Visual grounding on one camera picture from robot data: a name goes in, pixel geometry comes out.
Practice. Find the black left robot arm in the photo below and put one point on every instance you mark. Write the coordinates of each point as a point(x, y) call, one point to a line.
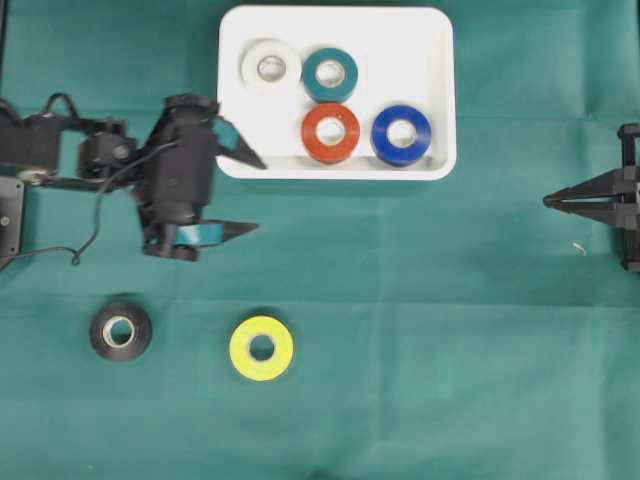
point(57, 148)

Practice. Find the white tape roll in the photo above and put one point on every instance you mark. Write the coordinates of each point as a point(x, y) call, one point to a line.
point(270, 65)

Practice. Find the white plastic case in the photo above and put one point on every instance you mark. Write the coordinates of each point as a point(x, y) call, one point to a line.
point(404, 55)

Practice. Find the black tape roll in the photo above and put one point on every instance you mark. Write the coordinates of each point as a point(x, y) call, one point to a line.
point(120, 331)

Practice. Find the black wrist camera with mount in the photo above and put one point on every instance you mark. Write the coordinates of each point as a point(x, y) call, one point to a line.
point(180, 177)

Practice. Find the small tan debris piece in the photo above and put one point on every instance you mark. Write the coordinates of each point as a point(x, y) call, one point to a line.
point(579, 248)

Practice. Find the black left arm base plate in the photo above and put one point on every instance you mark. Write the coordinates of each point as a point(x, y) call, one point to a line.
point(12, 201)

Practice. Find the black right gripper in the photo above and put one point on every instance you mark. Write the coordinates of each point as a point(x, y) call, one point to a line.
point(604, 186)

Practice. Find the green tape roll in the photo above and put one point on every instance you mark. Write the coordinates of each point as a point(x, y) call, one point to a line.
point(330, 75)

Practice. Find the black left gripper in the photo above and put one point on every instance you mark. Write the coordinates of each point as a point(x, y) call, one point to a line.
point(181, 242)

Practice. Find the red tape roll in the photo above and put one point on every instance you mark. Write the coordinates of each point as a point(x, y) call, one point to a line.
point(330, 132)

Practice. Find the blue tape roll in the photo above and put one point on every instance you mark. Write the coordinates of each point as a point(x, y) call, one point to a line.
point(401, 135)

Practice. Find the yellow tape roll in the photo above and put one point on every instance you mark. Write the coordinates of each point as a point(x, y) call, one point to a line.
point(261, 348)

